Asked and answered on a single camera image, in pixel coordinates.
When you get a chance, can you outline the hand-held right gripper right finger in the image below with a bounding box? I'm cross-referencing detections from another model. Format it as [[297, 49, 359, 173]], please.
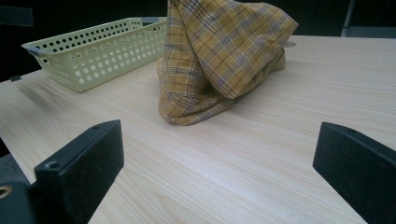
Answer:
[[312, 121, 396, 224]]

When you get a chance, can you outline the yellow plaid cloth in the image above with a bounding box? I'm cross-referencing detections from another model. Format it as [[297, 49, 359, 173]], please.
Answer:
[[156, 0, 300, 127]]

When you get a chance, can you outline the white metal stand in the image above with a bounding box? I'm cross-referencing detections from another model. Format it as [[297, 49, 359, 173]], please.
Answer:
[[340, 0, 396, 39]]

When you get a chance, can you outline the pale yellow perforated plastic basket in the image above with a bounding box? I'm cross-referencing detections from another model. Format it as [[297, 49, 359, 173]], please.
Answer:
[[21, 17, 169, 94]]

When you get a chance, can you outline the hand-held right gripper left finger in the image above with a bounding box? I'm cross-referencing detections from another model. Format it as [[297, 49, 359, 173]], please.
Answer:
[[30, 119, 125, 224]]

